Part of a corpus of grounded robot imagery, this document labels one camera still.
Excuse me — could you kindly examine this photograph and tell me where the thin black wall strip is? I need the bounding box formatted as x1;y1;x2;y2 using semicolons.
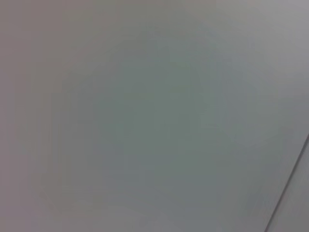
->
264;132;309;232

